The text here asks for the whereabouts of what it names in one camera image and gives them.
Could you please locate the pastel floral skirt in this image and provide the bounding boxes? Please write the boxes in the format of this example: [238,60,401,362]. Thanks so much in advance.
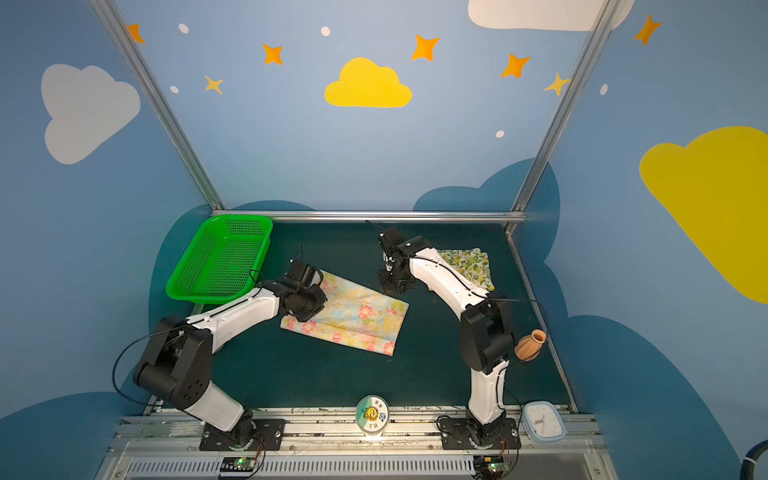
[280,272,409,356]

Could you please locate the lemon print skirt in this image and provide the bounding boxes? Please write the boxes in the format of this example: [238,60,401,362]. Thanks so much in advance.
[438,248,495,291]

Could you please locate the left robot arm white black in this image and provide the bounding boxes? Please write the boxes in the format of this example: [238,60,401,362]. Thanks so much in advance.
[111,246,327,451]

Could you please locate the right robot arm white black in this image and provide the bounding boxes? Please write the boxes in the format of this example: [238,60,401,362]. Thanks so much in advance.
[377,226,518,448]

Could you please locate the green plastic basket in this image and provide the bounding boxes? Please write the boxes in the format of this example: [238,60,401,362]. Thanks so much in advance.
[166,214,273,305]

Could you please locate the round white green tape dispenser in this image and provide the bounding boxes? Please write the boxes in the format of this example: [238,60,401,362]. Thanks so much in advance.
[355,395,390,437]

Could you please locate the small terracotta cup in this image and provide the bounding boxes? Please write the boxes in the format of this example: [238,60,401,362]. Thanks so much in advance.
[514,329,548,362]

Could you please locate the left green circuit board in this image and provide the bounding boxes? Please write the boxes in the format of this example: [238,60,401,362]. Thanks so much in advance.
[217,456,258,479]

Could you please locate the green circuit board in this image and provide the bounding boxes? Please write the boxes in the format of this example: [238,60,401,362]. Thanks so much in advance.
[217,456,258,479]
[472,456,509,480]

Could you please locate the white square clock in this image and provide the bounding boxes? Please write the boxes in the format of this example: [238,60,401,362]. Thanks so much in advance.
[522,401,568,444]

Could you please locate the right green circuit board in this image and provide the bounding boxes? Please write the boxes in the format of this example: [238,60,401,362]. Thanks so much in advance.
[472,456,509,480]

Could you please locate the rear aluminium frame bar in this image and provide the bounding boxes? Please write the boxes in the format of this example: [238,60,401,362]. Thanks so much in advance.
[212,210,526,224]

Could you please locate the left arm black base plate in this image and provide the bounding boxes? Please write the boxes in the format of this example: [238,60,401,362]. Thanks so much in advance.
[199,419,286,452]

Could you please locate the aluminium rail base frame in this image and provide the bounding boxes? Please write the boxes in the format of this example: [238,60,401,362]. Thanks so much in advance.
[96,406,618,479]

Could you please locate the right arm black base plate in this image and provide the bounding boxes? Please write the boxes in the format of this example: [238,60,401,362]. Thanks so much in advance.
[435,415,522,450]

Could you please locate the right aluminium frame post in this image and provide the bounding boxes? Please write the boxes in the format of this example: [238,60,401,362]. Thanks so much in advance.
[511,0,622,222]

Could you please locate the aluminium frame post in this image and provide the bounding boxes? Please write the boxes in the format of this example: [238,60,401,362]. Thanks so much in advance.
[90,0,226,211]
[511,0,622,222]

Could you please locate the left aluminium frame post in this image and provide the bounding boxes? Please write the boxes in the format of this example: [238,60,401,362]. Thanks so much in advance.
[90,0,226,211]

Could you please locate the black corrugated hose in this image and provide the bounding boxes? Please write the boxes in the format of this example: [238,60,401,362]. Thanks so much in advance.
[739,439,768,480]

